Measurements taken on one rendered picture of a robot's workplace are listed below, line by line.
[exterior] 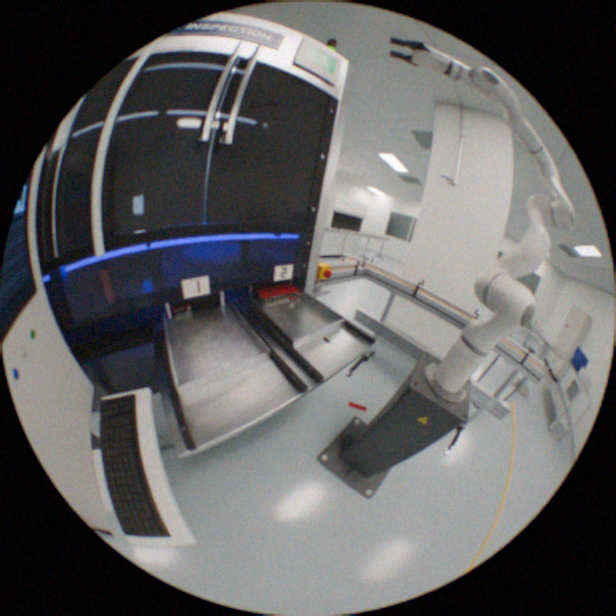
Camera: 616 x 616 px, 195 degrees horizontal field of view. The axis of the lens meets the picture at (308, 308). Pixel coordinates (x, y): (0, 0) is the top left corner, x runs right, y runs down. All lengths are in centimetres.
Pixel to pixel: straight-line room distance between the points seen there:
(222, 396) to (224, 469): 90
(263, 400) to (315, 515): 97
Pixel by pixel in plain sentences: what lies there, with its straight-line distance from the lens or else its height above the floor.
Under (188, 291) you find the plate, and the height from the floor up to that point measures 101.
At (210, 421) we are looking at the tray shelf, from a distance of 44.
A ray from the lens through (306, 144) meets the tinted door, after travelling 75.
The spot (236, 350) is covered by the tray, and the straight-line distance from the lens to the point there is 55.
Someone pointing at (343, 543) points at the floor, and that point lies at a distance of 136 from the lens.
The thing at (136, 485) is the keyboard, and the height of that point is 83.
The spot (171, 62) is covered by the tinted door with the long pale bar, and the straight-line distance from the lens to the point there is 75.
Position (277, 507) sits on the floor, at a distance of 127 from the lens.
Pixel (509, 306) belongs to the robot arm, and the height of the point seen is 122.
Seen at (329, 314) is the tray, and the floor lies 89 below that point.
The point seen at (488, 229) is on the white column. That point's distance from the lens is 195.
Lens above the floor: 127
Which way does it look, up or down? 30 degrees down
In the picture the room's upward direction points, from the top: 11 degrees clockwise
